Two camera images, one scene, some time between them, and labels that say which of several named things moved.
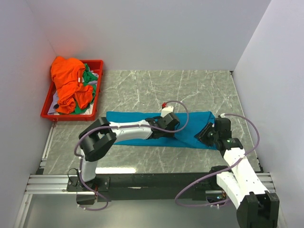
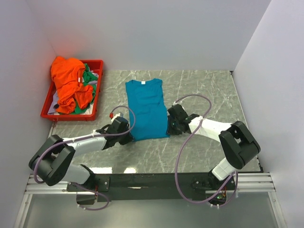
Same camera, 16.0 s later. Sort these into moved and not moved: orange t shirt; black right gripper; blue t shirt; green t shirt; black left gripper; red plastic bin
Moved: black right gripper; blue t shirt; black left gripper
Not moved: green t shirt; orange t shirt; red plastic bin
